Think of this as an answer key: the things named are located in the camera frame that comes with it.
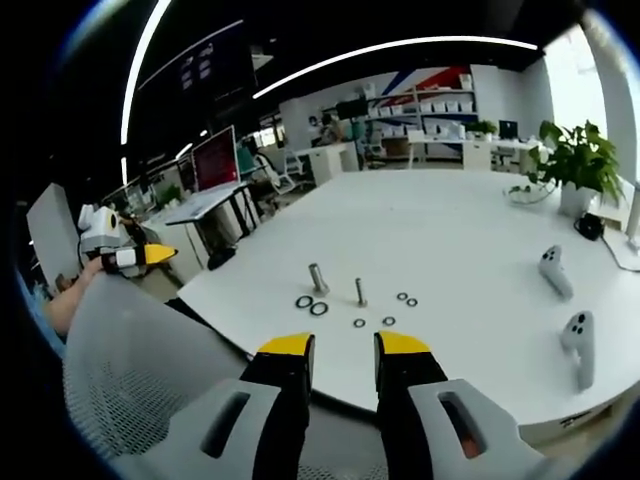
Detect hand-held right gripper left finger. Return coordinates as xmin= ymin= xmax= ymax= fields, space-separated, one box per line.
xmin=143 ymin=331 xmax=317 ymax=480

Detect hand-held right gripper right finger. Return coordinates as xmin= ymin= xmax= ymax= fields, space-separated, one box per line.
xmin=373 ymin=330 xmax=547 ymax=480

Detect thick metal threaded stud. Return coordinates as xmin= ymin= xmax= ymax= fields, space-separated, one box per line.
xmin=307 ymin=262 xmax=332 ymax=296

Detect white partition panel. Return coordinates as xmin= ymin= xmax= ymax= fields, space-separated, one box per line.
xmin=26 ymin=181 xmax=82 ymax=292

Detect black round object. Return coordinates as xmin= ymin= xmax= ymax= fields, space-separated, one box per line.
xmin=206 ymin=246 xmax=237 ymax=272

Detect white desk black legs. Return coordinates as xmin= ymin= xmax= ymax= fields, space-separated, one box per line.
xmin=163 ymin=180 xmax=263 ymax=269

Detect grey mesh office chair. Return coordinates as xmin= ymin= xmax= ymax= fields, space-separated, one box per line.
xmin=63 ymin=273 xmax=389 ymax=480

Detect red-screen monitor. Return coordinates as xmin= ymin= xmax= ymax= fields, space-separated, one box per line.
xmin=191 ymin=124 xmax=242 ymax=194

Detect long ceiling light strip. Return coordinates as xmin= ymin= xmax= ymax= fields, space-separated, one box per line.
xmin=119 ymin=0 xmax=174 ymax=147
xmin=251 ymin=36 xmax=539 ymax=101

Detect white office chair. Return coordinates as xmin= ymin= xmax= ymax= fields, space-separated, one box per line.
xmin=253 ymin=148 xmax=315 ymax=196

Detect white handheld controller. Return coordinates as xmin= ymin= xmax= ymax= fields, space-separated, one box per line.
xmin=560 ymin=310 xmax=597 ymax=392
xmin=537 ymin=244 xmax=574 ymax=302

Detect dark hanging screen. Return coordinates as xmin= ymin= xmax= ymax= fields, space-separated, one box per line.
xmin=136 ymin=20 xmax=257 ymax=102

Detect white counter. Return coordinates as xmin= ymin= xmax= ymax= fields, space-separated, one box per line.
xmin=293 ymin=141 xmax=362 ymax=187

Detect black power adapter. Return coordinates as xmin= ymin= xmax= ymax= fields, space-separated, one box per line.
xmin=573 ymin=212 xmax=605 ymax=242

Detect long white desk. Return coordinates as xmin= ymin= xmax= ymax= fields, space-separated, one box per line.
xmin=406 ymin=133 xmax=552 ymax=174

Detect white box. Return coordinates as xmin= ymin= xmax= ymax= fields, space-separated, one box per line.
xmin=596 ymin=178 xmax=637 ymax=234

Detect small green plant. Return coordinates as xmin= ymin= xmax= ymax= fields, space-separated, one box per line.
xmin=464 ymin=119 xmax=499 ymax=142

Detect shelving with white boxes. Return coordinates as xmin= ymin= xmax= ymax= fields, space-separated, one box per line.
xmin=363 ymin=73 xmax=479 ymax=161

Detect green potted plant white pot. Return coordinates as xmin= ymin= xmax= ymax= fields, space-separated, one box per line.
xmin=508 ymin=118 xmax=625 ymax=218

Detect white cable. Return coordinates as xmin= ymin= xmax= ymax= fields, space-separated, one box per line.
xmin=599 ymin=233 xmax=640 ymax=274

